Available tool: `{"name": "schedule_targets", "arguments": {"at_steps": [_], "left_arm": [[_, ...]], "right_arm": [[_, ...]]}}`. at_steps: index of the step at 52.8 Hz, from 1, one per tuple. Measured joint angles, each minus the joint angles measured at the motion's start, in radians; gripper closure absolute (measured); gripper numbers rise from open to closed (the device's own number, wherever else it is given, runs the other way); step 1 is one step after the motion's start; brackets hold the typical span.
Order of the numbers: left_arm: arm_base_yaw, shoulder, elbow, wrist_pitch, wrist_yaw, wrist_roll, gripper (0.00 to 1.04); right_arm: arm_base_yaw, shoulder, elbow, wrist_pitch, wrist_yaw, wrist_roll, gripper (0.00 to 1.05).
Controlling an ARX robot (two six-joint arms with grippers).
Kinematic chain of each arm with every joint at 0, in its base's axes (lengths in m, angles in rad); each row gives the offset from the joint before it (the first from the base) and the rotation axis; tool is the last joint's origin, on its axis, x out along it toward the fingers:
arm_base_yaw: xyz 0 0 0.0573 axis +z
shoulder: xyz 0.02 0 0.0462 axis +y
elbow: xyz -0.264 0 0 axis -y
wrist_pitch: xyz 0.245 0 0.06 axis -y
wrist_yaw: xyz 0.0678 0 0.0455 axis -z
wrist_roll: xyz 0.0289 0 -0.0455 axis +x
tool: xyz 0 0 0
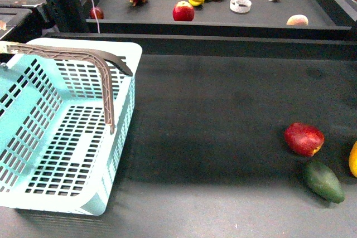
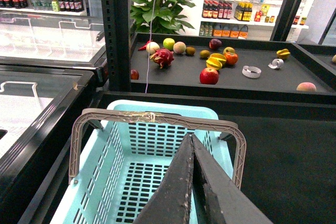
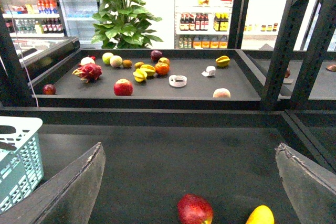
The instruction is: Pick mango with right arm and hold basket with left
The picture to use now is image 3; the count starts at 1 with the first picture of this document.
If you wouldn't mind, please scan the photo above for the white tape roll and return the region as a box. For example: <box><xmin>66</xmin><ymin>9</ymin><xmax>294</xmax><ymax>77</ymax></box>
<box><xmin>169</xmin><ymin>75</ymin><xmax>187</xmax><ymax>88</ymax></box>

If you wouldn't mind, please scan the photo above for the glass door refrigerator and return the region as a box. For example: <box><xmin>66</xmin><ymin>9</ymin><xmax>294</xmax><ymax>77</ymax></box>
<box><xmin>58</xmin><ymin>0</ymin><xmax>101</xmax><ymax>48</ymax></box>

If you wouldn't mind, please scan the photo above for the red apple on shelf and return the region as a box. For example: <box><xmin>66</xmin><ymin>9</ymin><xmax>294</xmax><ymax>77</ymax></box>
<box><xmin>113</xmin><ymin>79</ymin><xmax>133</xmax><ymax>96</ymax></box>

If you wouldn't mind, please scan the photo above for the light blue plastic basket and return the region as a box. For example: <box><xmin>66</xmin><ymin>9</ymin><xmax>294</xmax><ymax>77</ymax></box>
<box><xmin>1</xmin><ymin>116</ymin><xmax>44</xmax><ymax>213</ymax></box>

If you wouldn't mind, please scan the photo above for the yellow mango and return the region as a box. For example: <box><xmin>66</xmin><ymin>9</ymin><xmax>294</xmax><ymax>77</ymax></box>
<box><xmin>246</xmin><ymin>205</ymin><xmax>275</xmax><ymax>224</ymax></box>

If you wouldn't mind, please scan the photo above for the small dark red plum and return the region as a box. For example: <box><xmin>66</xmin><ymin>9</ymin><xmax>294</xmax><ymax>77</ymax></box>
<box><xmin>42</xmin><ymin>84</ymin><xmax>56</xmax><ymax>95</ymax></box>

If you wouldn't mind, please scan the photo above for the black shelf upright post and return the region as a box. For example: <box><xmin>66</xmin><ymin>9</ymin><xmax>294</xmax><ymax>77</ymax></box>
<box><xmin>260</xmin><ymin>0</ymin><xmax>335</xmax><ymax>111</ymax></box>

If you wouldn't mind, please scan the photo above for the brown kiwi fruit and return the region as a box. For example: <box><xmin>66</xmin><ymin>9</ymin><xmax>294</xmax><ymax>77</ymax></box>
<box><xmin>122</xmin><ymin>59</ymin><xmax>132</xmax><ymax>68</ymax></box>

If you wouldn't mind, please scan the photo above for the white drinks shelf left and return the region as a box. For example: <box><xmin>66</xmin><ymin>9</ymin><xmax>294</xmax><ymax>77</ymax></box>
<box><xmin>0</xmin><ymin>0</ymin><xmax>66</xmax><ymax>38</ymax></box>

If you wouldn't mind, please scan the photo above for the yellow starfruit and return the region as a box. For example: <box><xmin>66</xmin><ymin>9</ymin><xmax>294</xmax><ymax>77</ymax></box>
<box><xmin>215</xmin><ymin>56</ymin><xmax>230</xmax><ymax>68</ymax></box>
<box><xmin>133</xmin><ymin>64</ymin><xmax>156</xmax><ymax>82</ymax></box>

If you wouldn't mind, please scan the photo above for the green apple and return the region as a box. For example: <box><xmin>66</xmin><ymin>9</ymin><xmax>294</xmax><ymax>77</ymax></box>
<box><xmin>102</xmin><ymin>52</ymin><xmax>113</xmax><ymax>65</ymax></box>

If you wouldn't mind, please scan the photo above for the pink dragon fruit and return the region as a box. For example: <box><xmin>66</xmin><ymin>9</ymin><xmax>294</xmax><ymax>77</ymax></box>
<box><xmin>72</xmin><ymin>63</ymin><xmax>102</xmax><ymax>83</ymax></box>

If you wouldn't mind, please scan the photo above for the black upper display tray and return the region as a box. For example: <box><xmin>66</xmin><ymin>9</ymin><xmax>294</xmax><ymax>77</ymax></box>
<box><xmin>32</xmin><ymin>49</ymin><xmax>265</xmax><ymax>110</ymax></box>

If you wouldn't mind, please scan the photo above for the red apple near gripper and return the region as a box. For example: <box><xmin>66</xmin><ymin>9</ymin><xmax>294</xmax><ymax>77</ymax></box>
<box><xmin>177</xmin><ymin>194</ymin><xmax>213</xmax><ymax>224</ymax></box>

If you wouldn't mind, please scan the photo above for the pale peach fruit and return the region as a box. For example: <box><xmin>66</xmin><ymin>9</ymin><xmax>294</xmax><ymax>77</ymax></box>
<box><xmin>213</xmin><ymin>88</ymin><xmax>231</xmax><ymax>98</ymax></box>

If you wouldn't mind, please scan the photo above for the green potted plant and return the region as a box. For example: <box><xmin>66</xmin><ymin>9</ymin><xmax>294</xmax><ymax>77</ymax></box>
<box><xmin>91</xmin><ymin>0</ymin><xmax>162</xmax><ymax>49</ymax></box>

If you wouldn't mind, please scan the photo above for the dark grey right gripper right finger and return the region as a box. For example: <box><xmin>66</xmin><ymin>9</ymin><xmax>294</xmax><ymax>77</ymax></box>
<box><xmin>276</xmin><ymin>143</ymin><xmax>335</xmax><ymax>223</ymax></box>

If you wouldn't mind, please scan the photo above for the crumpled white paper label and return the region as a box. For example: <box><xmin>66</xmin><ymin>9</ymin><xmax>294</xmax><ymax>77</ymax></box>
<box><xmin>202</xmin><ymin>66</ymin><xmax>216</xmax><ymax>77</ymax></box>

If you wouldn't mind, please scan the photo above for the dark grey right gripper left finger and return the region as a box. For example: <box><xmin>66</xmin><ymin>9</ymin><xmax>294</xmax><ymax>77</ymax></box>
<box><xmin>1</xmin><ymin>143</ymin><xmax>106</xmax><ymax>223</ymax></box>

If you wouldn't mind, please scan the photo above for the orange tangerine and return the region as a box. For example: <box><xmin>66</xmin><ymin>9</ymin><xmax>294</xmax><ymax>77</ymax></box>
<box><xmin>154</xmin><ymin>62</ymin><xmax>170</xmax><ymax>76</ymax></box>

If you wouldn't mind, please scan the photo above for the dark purple passion fruit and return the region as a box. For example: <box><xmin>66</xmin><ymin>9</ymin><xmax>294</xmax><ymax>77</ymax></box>
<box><xmin>150</xmin><ymin>50</ymin><xmax>163</xmax><ymax>62</ymax></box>

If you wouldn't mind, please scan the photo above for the white bottle shelf right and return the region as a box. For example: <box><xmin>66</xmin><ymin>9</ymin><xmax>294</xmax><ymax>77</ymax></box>
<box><xmin>174</xmin><ymin>0</ymin><xmax>285</xmax><ymax>50</ymax></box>

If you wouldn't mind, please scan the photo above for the pale round melon fruit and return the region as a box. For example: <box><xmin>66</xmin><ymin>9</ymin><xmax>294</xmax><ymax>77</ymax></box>
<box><xmin>110</xmin><ymin>55</ymin><xmax>123</xmax><ymax>68</ymax></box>

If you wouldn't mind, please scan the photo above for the yellow starfruit right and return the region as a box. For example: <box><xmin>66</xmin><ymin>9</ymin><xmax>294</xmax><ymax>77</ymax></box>
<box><xmin>215</xmin><ymin>56</ymin><xmax>230</xmax><ymax>68</ymax></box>

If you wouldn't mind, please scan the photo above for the yellow starfruit front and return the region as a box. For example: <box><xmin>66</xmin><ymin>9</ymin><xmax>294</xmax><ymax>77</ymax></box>
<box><xmin>133</xmin><ymin>64</ymin><xmax>156</xmax><ymax>82</ymax></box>

